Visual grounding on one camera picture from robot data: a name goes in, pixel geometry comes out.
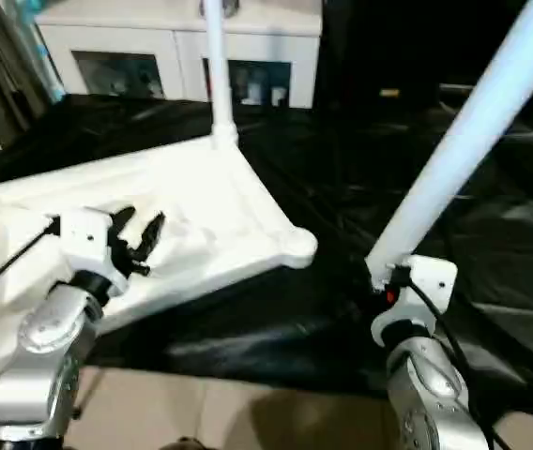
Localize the white plastic table top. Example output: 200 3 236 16
0 136 319 387

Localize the white plastic table leg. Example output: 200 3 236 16
365 0 533 288
201 0 239 149

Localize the black work mat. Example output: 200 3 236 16
0 94 533 421

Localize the white glass-door cabinet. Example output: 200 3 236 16
34 0 324 109

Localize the light blue plastic strip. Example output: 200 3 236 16
18 0 66 102

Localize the black flat device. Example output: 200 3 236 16
435 82 493 106

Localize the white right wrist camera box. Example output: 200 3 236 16
387 255 458 329

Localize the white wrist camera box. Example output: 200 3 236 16
47 208 129 299
387 255 458 329

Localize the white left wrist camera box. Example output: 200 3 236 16
47 208 129 299

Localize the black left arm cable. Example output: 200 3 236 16
0 216 63 308

